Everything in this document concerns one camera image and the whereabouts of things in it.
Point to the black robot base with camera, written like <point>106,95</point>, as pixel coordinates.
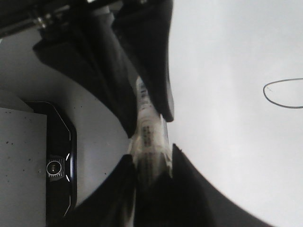
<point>61,161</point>

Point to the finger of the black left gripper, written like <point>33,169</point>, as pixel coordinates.
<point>143,28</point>
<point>87,51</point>

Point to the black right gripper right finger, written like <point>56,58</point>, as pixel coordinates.
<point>200,204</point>

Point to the white marker with black cap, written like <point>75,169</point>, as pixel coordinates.
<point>153,162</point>

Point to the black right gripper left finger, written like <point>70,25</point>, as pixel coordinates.
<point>111,204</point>

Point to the white whiteboard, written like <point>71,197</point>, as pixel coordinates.
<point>236,69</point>

